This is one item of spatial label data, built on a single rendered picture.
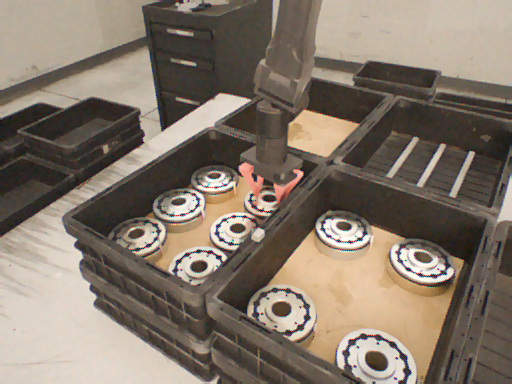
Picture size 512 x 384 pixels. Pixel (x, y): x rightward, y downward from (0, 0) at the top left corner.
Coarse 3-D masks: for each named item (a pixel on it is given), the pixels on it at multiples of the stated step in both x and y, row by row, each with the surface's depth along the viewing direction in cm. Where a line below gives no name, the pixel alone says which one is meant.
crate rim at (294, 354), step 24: (336, 168) 79; (312, 192) 73; (408, 192) 72; (288, 216) 67; (480, 216) 67; (264, 240) 62; (240, 264) 59; (480, 264) 58; (216, 288) 55; (216, 312) 52; (240, 312) 52; (264, 336) 49; (456, 336) 49; (288, 360) 48; (312, 360) 46; (456, 360) 46
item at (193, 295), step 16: (208, 128) 92; (160, 160) 81; (304, 160) 82; (320, 160) 81; (128, 176) 76; (112, 192) 73; (80, 208) 69; (64, 224) 66; (80, 224) 65; (80, 240) 65; (96, 240) 62; (112, 240) 62; (112, 256) 62; (128, 256) 60; (240, 256) 60; (144, 272) 58; (160, 272) 57; (224, 272) 57; (176, 288) 55; (192, 288) 55; (208, 288) 55; (192, 304) 55
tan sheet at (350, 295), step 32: (320, 256) 73; (384, 256) 73; (320, 288) 67; (352, 288) 67; (384, 288) 67; (448, 288) 68; (320, 320) 62; (352, 320) 62; (384, 320) 62; (416, 320) 62; (320, 352) 58; (416, 352) 58
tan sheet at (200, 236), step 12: (240, 180) 93; (240, 192) 89; (216, 204) 86; (228, 204) 86; (240, 204) 86; (216, 216) 82; (204, 228) 79; (168, 240) 77; (180, 240) 77; (192, 240) 77; (204, 240) 77; (168, 252) 74; (180, 252) 74; (156, 264) 72; (168, 264) 72
